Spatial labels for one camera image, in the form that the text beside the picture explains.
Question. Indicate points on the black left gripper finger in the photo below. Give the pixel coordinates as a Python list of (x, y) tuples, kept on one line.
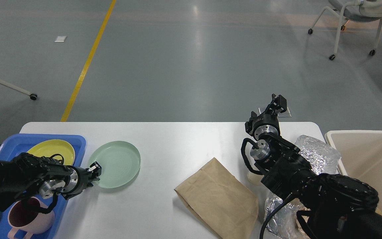
[(94, 171)]

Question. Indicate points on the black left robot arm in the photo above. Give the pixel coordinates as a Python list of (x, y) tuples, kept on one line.
[(36, 182)]

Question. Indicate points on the crumpled silver foil bag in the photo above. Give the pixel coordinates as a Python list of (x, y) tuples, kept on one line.
[(323, 159)]

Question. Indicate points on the brown paper bag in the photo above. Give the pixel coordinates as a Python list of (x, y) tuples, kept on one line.
[(223, 204)]

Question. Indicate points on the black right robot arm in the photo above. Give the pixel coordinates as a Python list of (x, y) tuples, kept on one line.
[(338, 206)]

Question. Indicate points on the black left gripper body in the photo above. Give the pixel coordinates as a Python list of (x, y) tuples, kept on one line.
[(68, 181)]

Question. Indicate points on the pink mug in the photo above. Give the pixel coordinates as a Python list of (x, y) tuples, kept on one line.
[(23, 218)]

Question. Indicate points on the yellow plate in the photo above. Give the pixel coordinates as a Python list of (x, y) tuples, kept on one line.
[(58, 148)]

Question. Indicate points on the small beige cup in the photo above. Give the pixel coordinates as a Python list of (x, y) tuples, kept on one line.
[(255, 178)]

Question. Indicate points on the blue plastic tray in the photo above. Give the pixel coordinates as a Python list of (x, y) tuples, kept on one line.
[(22, 142)]

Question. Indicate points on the light green plate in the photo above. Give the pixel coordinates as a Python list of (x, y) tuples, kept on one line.
[(120, 162)]

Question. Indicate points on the beige plastic bin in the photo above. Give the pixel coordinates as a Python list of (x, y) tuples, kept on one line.
[(361, 152)]

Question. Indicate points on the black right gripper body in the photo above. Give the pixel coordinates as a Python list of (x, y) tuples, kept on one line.
[(256, 128)]

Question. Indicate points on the grey office chair right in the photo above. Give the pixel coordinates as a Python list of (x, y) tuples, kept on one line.
[(362, 11)]

